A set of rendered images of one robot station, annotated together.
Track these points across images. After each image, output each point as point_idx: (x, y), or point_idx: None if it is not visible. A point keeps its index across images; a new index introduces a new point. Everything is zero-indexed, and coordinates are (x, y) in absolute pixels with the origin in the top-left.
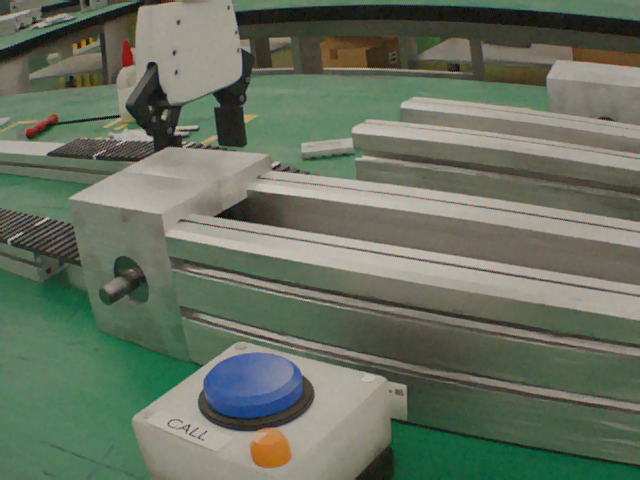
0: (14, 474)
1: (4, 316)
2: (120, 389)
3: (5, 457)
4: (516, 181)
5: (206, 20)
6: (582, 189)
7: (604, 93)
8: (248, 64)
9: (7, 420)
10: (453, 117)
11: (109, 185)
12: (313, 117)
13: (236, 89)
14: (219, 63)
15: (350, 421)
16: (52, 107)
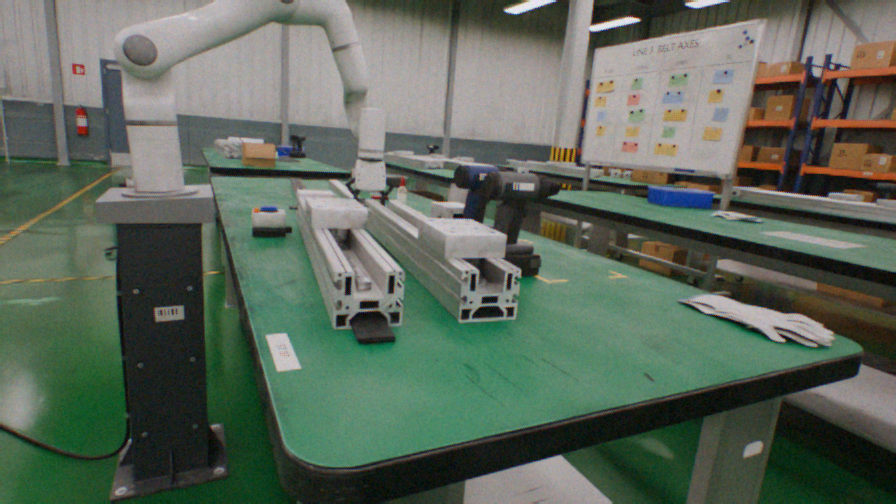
0: (242, 224)
1: (286, 215)
2: None
3: (245, 223)
4: (373, 213)
5: (371, 168)
6: (377, 216)
7: (440, 208)
8: (391, 187)
9: None
10: (392, 204)
11: (306, 190)
12: (429, 216)
13: (382, 192)
14: (374, 182)
15: (272, 215)
16: None
